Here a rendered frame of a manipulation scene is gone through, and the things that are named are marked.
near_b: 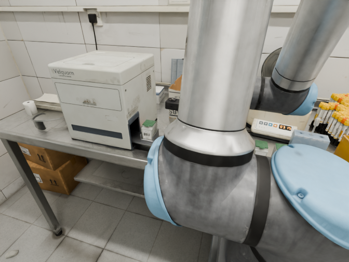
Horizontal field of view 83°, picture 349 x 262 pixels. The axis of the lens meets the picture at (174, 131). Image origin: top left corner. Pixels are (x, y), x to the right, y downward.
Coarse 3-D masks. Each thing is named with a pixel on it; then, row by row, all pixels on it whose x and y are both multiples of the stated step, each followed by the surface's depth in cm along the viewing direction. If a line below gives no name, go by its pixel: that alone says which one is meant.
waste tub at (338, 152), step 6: (342, 138) 66; (348, 138) 65; (342, 144) 65; (348, 144) 62; (336, 150) 68; (342, 150) 65; (348, 150) 62; (342, 156) 65; (348, 156) 62; (348, 162) 62
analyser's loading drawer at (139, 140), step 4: (132, 132) 78; (136, 132) 78; (140, 132) 78; (156, 132) 72; (132, 136) 75; (136, 136) 75; (140, 136) 71; (156, 136) 73; (132, 140) 73; (136, 140) 73; (140, 140) 73; (144, 140) 72; (148, 140) 71; (152, 140) 71; (144, 144) 72; (148, 144) 72
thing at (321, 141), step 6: (294, 132) 67; (300, 132) 67; (306, 132) 67; (294, 138) 66; (300, 138) 65; (306, 138) 64; (312, 138) 64; (318, 138) 64; (324, 138) 64; (288, 144) 72; (306, 144) 65; (312, 144) 65; (318, 144) 64; (324, 144) 63
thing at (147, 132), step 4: (144, 128) 70; (148, 128) 70; (152, 128) 70; (156, 128) 74; (144, 132) 70; (148, 132) 70; (152, 132) 70; (144, 136) 71; (148, 136) 71; (152, 136) 71
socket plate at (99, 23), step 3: (87, 9) 115; (90, 9) 115; (93, 9) 114; (96, 9) 114; (87, 12) 116; (90, 12) 116; (93, 12) 115; (96, 12) 114; (99, 12) 114; (96, 15) 115; (99, 15) 115; (99, 18) 116; (99, 21) 117; (90, 24) 119; (93, 24) 119; (96, 24) 118; (99, 24) 118; (102, 24) 118
